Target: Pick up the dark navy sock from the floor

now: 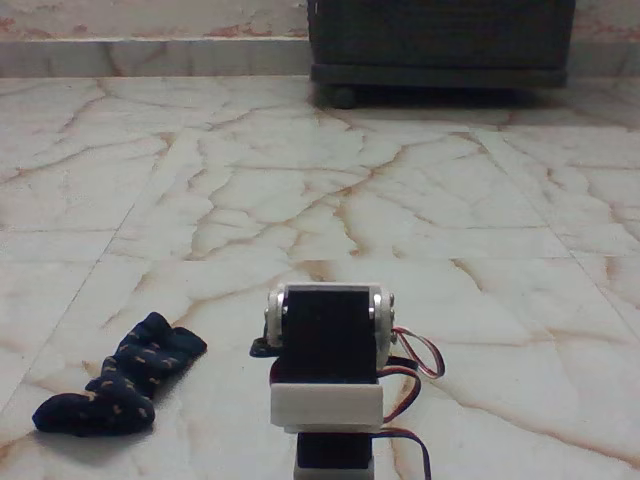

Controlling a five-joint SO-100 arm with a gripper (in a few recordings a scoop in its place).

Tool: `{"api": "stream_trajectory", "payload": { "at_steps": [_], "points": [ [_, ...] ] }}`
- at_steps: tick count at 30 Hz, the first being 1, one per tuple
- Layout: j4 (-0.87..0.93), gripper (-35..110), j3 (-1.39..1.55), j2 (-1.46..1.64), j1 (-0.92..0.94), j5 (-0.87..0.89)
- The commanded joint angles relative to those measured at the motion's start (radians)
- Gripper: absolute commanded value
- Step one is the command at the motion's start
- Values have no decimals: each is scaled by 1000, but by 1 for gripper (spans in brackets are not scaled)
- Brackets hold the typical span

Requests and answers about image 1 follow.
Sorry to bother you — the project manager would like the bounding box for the navy sock with orange dots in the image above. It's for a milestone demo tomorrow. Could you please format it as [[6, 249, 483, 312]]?
[[32, 311, 209, 438]]

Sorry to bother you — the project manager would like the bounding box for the black caster wheel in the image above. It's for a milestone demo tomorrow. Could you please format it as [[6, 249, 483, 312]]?
[[327, 85, 357, 109]]

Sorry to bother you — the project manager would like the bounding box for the dark wooden cabinet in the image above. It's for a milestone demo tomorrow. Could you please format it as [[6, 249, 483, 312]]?
[[305, 0, 576, 91]]

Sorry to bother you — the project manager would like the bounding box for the red white black servo cable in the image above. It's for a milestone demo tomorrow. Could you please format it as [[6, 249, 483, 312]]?
[[391, 326, 447, 382]]

